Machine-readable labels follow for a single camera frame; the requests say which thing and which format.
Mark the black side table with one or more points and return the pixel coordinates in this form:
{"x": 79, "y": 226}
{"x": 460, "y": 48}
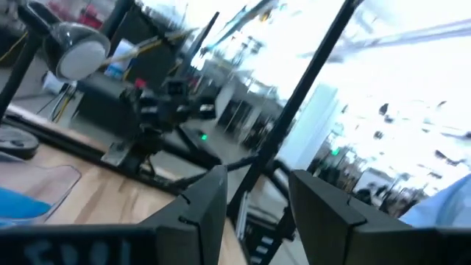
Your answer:
{"x": 154, "y": 66}

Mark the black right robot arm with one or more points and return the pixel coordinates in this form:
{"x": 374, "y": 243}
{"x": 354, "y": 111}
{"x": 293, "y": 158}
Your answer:
{"x": 132, "y": 154}

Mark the black metal table frame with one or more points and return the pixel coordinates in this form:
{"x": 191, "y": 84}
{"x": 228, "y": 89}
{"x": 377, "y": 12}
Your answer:
{"x": 294, "y": 103}

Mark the person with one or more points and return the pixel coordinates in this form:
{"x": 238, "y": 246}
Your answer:
{"x": 441, "y": 206}

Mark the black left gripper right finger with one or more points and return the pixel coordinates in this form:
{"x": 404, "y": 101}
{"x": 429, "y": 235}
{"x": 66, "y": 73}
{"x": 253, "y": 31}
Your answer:
{"x": 331, "y": 221}

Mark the opaque blue jewel case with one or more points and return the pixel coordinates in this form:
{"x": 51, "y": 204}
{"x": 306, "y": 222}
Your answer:
{"x": 22, "y": 206}

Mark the white pillar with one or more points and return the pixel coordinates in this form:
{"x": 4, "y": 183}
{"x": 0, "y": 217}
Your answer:
{"x": 312, "y": 125}

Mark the clear plastic bin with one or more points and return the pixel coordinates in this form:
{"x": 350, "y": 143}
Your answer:
{"x": 55, "y": 180}

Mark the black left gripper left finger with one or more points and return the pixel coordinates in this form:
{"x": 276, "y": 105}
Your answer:
{"x": 198, "y": 221}

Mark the black desk lamp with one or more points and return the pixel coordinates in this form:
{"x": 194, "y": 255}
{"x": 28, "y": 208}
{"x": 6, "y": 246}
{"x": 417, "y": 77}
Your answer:
{"x": 81, "y": 55}

